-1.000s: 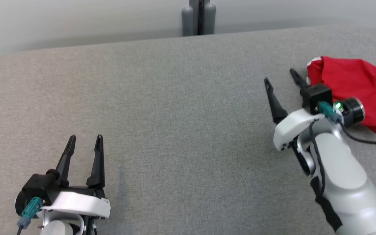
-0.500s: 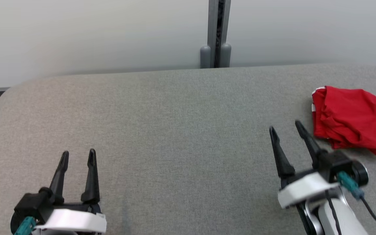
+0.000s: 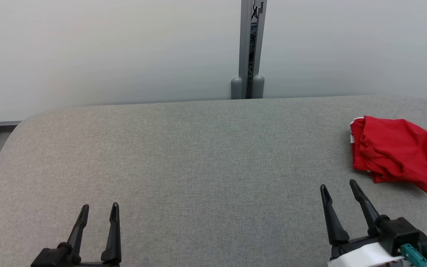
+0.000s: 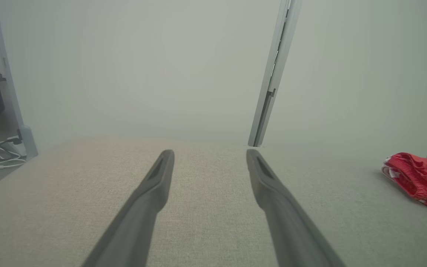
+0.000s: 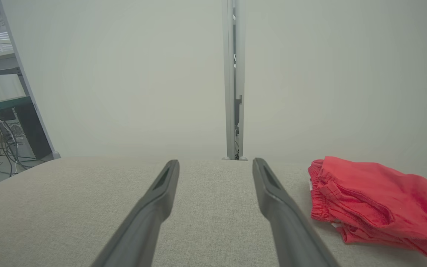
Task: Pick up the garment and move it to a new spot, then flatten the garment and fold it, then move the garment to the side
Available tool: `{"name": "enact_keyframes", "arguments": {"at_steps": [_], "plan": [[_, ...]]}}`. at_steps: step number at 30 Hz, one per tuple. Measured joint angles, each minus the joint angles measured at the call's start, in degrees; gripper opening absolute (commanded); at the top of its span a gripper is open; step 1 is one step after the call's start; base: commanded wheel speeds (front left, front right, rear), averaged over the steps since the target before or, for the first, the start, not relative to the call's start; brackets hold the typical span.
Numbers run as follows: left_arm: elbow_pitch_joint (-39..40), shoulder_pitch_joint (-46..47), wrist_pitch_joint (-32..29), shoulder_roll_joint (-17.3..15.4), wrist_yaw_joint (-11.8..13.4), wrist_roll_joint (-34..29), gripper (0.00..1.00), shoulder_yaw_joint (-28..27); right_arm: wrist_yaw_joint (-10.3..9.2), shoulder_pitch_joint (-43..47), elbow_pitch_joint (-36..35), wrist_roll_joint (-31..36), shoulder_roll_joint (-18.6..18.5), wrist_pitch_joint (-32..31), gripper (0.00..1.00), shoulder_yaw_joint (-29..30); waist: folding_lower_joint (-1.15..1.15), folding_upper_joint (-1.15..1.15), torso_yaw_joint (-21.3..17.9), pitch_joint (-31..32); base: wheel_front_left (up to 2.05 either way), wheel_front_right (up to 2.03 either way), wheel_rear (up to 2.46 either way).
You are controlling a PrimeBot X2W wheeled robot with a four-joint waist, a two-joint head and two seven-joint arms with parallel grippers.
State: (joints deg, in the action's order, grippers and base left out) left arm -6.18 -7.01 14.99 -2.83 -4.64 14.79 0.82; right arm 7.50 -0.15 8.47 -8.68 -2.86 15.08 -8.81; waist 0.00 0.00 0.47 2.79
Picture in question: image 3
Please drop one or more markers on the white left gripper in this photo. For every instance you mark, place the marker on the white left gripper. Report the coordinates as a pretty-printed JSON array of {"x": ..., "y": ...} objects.
[{"x": 98, "y": 264}]

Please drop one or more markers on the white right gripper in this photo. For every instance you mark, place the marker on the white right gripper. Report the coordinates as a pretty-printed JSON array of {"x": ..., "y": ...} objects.
[{"x": 361, "y": 256}]

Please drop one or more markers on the red shorts with white stripe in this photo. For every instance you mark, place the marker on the red shorts with white stripe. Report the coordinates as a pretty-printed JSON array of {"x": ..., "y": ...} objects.
[{"x": 391, "y": 148}]

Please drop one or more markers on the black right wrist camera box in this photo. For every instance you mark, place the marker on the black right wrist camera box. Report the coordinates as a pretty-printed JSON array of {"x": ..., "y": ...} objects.
[{"x": 399, "y": 231}]

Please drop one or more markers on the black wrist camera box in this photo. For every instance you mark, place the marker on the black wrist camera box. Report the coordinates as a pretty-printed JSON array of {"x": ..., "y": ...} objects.
[
  {"x": 48, "y": 257},
  {"x": 399, "y": 231}
]

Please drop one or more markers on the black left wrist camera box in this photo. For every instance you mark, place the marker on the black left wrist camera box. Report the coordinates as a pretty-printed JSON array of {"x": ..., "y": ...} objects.
[{"x": 48, "y": 257}]

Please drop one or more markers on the teal right camera connector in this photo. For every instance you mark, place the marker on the teal right camera connector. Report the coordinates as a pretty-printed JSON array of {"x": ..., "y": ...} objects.
[{"x": 413, "y": 254}]

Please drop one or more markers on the grey cylinder post foot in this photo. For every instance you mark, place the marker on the grey cylinder post foot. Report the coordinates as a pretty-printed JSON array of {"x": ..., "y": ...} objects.
[
  {"x": 258, "y": 87},
  {"x": 236, "y": 89}
]

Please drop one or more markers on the grey metal wall rail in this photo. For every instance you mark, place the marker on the grey metal wall rail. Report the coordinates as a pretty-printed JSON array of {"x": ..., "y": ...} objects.
[{"x": 245, "y": 37}]

